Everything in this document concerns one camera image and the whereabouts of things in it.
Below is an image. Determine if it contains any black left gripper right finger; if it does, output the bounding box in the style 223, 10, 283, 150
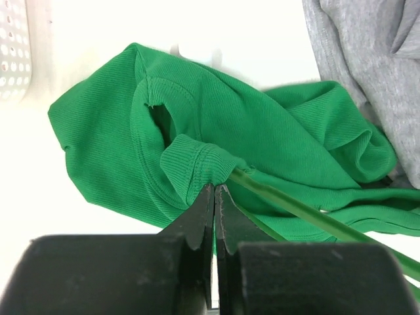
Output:
215, 185, 419, 314

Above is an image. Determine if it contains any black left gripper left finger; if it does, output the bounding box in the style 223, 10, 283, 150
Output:
1, 184, 215, 314

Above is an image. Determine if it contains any green tank top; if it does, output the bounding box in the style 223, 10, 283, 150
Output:
48, 43, 419, 242

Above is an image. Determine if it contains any green hanger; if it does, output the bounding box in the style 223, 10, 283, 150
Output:
228, 165, 420, 283

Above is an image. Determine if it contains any grey tank top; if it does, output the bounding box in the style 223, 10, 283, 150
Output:
303, 1, 419, 188

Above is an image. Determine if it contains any white plastic basket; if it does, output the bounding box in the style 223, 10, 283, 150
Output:
1, 0, 52, 108

